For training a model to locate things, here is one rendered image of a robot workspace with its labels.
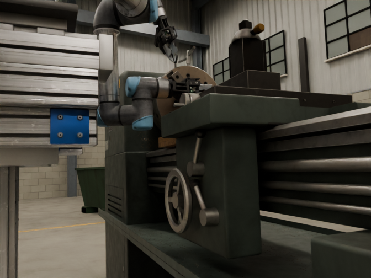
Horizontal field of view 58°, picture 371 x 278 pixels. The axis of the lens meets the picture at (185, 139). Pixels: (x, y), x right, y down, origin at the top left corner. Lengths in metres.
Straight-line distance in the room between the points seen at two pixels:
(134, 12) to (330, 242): 0.97
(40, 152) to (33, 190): 10.29
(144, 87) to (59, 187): 10.21
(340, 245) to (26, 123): 0.69
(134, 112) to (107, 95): 0.12
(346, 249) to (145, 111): 0.87
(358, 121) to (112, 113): 0.88
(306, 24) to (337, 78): 1.90
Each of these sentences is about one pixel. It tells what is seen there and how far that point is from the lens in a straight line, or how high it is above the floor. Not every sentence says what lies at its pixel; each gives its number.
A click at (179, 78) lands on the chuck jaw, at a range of 1.45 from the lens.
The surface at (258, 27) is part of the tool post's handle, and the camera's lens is 0.92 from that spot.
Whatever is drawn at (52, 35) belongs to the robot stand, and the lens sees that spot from 0.87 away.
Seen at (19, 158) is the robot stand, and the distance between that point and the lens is 0.95.
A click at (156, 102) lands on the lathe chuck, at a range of 1.44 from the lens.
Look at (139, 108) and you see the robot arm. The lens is 1.20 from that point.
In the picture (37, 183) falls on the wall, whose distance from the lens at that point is 11.24.
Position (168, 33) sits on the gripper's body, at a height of 1.43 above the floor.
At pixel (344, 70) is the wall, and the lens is 9.17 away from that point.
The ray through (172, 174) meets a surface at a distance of 0.83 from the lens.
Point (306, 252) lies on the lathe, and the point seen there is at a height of 0.54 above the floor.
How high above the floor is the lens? 0.78
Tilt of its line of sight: 5 degrees up
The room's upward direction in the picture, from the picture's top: 2 degrees counter-clockwise
